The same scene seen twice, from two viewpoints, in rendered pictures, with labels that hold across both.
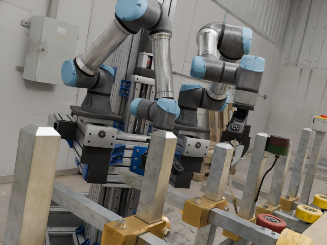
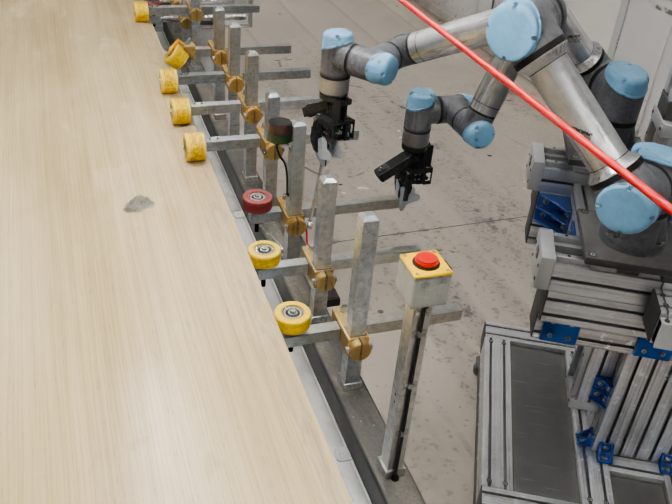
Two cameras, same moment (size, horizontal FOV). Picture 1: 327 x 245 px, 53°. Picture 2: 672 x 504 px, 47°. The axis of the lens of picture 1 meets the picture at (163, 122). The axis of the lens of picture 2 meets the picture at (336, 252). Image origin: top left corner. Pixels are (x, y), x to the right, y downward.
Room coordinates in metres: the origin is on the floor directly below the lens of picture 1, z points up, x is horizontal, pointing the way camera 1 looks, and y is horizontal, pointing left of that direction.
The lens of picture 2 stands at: (2.03, -1.78, 1.96)
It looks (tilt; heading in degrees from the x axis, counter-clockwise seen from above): 34 degrees down; 121
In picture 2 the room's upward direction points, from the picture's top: 5 degrees clockwise
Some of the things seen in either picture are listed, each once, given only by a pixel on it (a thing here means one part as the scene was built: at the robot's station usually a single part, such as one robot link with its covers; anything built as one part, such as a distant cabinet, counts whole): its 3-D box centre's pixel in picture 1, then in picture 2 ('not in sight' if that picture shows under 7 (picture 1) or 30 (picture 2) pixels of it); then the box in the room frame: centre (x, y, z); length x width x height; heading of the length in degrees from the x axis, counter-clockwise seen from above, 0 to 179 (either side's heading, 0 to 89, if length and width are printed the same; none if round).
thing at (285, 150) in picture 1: (277, 148); (279, 135); (0.96, -0.35, 1.10); 0.06 x 0.06 x 0.02
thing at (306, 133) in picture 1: (295, 182); (358, 308); (1.39, -0.61, 0.92); 0.03 x 0.03 x 0.48; 53
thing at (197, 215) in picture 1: (206, 209); (269, 142); (0.77, -0.14, 0.95); 0.13 x 0.06 x 0.05; 143
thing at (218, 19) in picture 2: not in sight; (219, 71); (0.19, 0.29, 0.88); 0.03 x 0.03 x 0.48; 53
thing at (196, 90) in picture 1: (190, 95); (651, 176); (1.80, -0.12, 1.21); 0.13 x 0.12 x 0.14; 90
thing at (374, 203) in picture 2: not in sight; (325, 209); (1.02, -0.20, 0.84); 0.43 x 0.03 x 0.04; 53
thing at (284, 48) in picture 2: not in sight; (243, 50); (0.22, 0.40, 0.95); 0.36 x 0.03 x 0.03; 53
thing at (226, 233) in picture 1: (241, 225); (289, 215); (0.97, -0.30, 0.85); 0.13 x 0.06 x 0.05; 143
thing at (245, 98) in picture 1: (244, 98); (335, 84); (1.04, -0.24, 1.23); 0.08 x 0.08 x 0.05
